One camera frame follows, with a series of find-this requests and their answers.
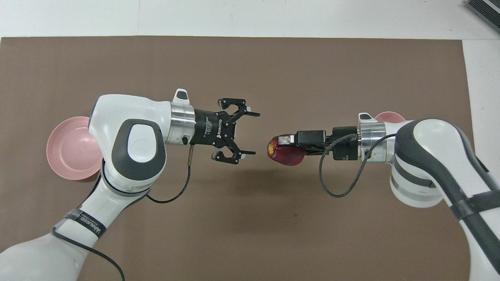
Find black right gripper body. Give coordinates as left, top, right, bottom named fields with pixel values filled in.
left=326, top=126, right=360, bottom=161

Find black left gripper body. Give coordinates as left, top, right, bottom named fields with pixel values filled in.
left=193, top=108, right=238, bottom=149

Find red apple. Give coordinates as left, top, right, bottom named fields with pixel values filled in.
left=267, top=134, right=307, bottom=166

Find pink bowl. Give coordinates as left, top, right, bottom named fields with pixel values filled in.
left=374, top=111, right=407, bottom=124

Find pink plate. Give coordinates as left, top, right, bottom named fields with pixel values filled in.
left=46, top=116, right=104, bottom=181

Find brown table mat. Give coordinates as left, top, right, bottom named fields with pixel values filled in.
left=0, top=36, right=490, bottom=281

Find grey ribbed device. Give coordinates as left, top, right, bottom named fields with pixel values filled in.
left=466, top=0, right=500, bottom=34

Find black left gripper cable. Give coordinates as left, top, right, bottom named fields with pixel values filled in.
left=51, top=144, right=194, bottom=281

